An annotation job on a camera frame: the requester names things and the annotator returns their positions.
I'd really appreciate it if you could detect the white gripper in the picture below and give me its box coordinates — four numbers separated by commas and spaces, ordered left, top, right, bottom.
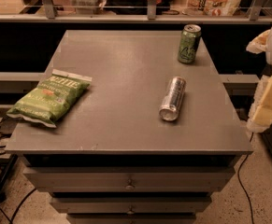
246, 27, 272, 133

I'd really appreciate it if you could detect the green soda can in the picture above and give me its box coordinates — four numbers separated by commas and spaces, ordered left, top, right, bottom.
178, 24, 202, 63

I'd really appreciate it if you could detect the silver can lying down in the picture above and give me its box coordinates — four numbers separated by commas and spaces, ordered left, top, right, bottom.
159, 77, 186, 121

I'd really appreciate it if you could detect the black bag behind glass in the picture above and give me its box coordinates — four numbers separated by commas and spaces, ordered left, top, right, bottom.
104, 0, 171, 16

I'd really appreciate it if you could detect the grey drawer cabinet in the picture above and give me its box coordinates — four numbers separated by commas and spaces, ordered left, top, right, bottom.
7, 30, 252, 224

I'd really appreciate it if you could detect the metal railing shelf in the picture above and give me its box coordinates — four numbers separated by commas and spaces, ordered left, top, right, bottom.
0, 0, 272, 24

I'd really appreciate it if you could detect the green chip bag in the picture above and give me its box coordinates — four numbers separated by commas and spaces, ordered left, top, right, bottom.
7, 69, 92, 128

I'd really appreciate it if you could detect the black cable on right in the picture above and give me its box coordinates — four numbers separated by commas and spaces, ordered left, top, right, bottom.
236, 133, 255, 224

